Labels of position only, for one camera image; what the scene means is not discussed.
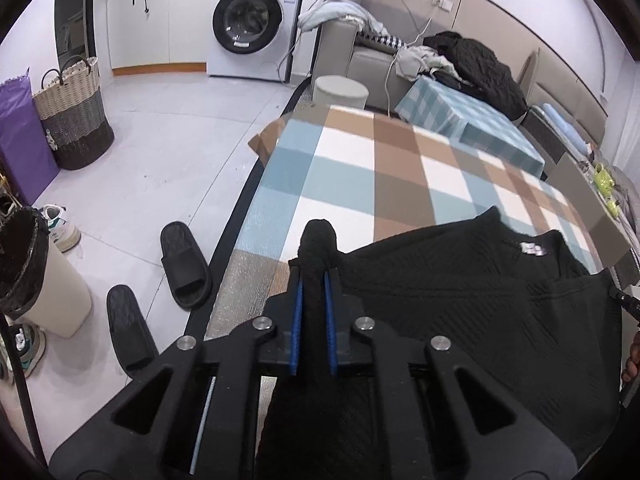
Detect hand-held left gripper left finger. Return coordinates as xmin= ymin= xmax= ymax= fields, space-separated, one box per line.
xmin=49 ymin=260 xmax=304 ymax=480

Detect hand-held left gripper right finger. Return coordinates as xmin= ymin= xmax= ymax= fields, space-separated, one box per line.
xmin=324 ymin=266 xmax=580 ymax=480

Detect black knit sweater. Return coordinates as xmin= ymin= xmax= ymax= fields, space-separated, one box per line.
xmin=255 ymin=206 xmax=626 ymax=480

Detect person's right hand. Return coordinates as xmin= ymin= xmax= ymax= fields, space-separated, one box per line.
xmin=620 ymin=332 xmax=640 ymax=386

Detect grey side cabinet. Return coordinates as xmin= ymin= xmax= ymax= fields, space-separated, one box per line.
xmin=547 ymin=152 xmax=633 ymax=266

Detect grey bedding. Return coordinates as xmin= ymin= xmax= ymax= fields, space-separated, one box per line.
xmin=612 ymin=165 xmax=640 ymax=223

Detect black slipper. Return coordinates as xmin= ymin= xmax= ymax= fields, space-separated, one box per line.
xmin=160 ymin=221 xmax=213 ymax=310
xmin=106 ymin=285 xmax=161 ymax=376

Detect plaid blanket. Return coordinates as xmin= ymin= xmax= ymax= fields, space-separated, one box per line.
xmin=205 ymin=105 xmax=632 ymax=343

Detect light blue pillow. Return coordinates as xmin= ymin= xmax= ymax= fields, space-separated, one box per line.
xmin=542 ymin=104 xmax=591 ymax=152

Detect padded bed headboard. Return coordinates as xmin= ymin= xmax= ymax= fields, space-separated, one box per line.
xmin=517 ymin=50 xmax=608 ymax=136

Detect round grey stool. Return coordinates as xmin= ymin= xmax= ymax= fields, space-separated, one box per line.
xmin=312 ymin=75 xmax=370 ymax=111

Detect blue checked cloth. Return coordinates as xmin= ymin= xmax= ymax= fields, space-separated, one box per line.
xmin=395 ymin=76 xmax=546 ymax=179

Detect bin with black liner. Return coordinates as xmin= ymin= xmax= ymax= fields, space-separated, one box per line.
xmin=0 ymin=207 xmax=93 ymax=338

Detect white sneaker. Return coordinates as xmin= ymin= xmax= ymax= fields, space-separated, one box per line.
xmin=40 ymin=204 xmax=82 ymax=253

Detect grey sofa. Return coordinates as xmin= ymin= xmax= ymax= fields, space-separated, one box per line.
xmin=312 ymin=0 xmax=526 ymax=113

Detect grey sneaker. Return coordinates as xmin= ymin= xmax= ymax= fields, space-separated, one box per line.
xmin=0 ymin=322 xmax=47 ymax=381

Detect black quilted jacket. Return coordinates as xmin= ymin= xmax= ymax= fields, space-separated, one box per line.
xmin=424 ymin=31 xmax=529 ymax=121

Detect white washing machine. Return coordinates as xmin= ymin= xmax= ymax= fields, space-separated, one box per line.
xmin=207 ymin=0 xmax=306 ymax=83

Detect white crumpled cloth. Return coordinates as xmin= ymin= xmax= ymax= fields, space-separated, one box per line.
xmin=395 ymin=45 xmax=458 ymax=82

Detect houndstooth cushion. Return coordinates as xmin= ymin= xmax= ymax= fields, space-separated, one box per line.
xmin=357 ymin=30 xmax=406 ymax=52

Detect woven laundry basket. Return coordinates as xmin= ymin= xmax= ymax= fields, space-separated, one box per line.
xmin=32 ymin=56 xmax=115 ymax=171

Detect light blue throw blanket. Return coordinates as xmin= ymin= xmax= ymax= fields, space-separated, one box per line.
xmin=298 ymin=0 xmax=386 ymax=37

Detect purple bag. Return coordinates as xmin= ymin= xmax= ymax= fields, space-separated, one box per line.
xmin=0 ymin=67 xmax=61 ymax=206

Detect white base cabinets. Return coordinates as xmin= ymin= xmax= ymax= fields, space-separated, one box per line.
xmin=105 ymin=0 xmax=211 ymax=77

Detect white charging cable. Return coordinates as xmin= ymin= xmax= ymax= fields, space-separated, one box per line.
xmin=384 ymin=5 xmax=441 ymax=116

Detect black cable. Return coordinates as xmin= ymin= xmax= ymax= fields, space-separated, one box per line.
xmin=0 ymin=310 xmax=51 ymax=467

